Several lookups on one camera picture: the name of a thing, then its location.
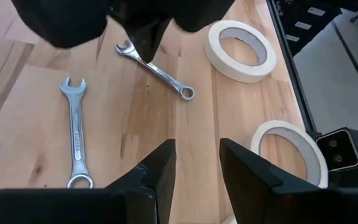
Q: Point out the white masking tape roll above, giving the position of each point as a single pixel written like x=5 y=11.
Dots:
x=315 y=155
x=238 y=73
x=230 y=219

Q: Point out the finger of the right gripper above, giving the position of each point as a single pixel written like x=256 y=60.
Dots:
x=148 y=40

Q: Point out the silver combination wrench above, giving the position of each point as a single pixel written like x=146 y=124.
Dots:
x=160 y=73
x=76 y=133

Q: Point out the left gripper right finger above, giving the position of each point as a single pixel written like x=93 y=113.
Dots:
x=291 y=202

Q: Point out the black depth camera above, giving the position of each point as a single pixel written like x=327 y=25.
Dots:
x=340 y=149

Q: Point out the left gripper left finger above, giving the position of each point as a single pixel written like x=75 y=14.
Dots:
x=73 y=205

